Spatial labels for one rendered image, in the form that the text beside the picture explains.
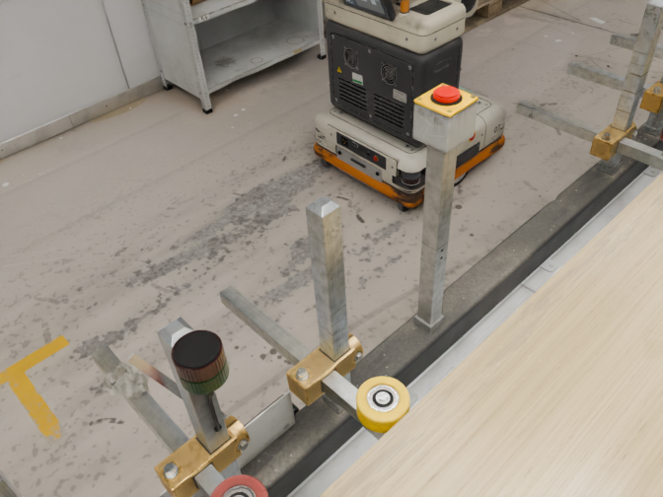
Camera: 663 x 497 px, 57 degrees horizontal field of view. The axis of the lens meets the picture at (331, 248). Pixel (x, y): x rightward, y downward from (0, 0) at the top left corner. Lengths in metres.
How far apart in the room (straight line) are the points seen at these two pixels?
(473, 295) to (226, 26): 2.93
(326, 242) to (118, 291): 1.75
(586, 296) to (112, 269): 1.95
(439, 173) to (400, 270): 1.41
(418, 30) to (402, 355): 1.36
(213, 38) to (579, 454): 3.39
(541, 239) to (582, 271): 0.37
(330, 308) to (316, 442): 0.29
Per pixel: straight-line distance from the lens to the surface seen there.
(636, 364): 1.06
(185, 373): 0.73
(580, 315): 1.10
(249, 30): 4.09
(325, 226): 0.83
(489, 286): 1.39
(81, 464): 2.10
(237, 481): 0.89
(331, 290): 0.92
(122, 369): 1.09
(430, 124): 0.96
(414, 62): 2.35
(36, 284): 2.71
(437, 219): 1.07
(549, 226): 1.57
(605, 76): 1.94
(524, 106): 1.78
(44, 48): 3.49
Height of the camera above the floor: 1.69
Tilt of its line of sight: 42 degrees down
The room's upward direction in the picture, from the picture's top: 4 degrees counter-clockwise
